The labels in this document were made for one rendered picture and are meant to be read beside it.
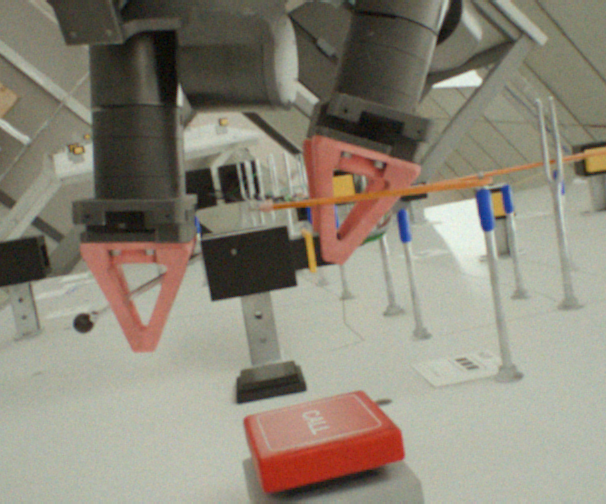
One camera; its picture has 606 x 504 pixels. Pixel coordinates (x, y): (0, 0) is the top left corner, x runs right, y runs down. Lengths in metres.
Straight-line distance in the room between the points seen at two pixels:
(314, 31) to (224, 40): 1.13
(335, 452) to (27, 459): 0.21
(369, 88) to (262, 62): 0.07
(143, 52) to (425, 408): 0.26
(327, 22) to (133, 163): 1.14
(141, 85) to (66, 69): 7.55
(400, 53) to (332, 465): 0.29
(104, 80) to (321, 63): 1.11
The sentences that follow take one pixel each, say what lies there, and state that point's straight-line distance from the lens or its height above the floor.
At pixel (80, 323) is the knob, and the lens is 0.50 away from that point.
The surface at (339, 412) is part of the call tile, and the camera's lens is 0.28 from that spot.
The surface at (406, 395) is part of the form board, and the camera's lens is 0.40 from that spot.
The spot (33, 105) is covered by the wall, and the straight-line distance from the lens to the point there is 8.00.
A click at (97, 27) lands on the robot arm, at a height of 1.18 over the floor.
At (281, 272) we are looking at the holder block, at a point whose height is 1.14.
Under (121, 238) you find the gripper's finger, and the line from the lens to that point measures 0.46.
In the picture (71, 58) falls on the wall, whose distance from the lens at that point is 8.01.
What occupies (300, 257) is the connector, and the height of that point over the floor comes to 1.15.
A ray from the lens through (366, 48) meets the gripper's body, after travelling 0.47.
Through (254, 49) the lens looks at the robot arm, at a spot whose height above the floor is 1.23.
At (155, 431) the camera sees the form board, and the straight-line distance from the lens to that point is 0.41.
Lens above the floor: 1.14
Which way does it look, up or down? 3 degrees up
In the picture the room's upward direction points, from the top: 38 degrees clockwise
